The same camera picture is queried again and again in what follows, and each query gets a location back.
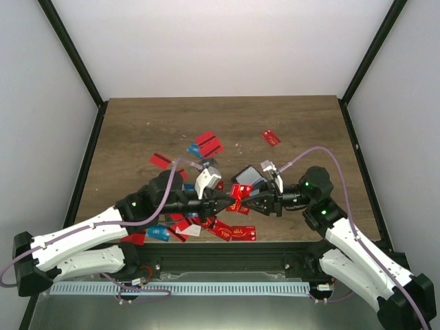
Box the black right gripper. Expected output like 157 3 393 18
240 179 314 217

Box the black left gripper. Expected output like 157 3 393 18
159 188 237 223

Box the red VIP card carried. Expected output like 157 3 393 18
230 184 253 203

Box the black card holder wallet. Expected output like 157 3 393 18
231 165 267 195

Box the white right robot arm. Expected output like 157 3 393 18
243 161 437 329

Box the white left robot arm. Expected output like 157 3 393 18
12 170 235 297

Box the red VIP card front right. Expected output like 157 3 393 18
231 226 256 241

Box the black VIP card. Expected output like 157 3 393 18
199 157 218 168

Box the white card front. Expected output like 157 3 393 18
175 224 201 237

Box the red striped card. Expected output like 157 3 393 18
199 139 224 159
195 131 217 147
149 153 173 170

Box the blue card under red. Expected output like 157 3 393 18
186 142 204 159

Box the red striped card top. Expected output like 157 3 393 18
195 131 217 147

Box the lone red VIP card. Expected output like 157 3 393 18
261 129 281 147

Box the blue card front left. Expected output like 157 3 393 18
146 225 170 242

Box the red striped card left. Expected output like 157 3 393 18
149 153 173 170

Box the red card front left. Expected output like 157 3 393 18
120 232 146 245

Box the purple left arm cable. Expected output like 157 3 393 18
0 157 204 288

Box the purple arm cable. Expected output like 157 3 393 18
277 146 432 330
0 157 204 288

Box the black front frame rail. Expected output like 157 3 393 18
41 240 410 279

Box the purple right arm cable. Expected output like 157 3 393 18
277 146 432 330

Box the light blue slotted cable duct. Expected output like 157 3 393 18
49 281 310 297

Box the black frame post right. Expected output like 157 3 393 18
338 0 409 104

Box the black frame post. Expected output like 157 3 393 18
36 0 105 107
338 0 409 104

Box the black frame post left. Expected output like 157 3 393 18
36 0 105 107

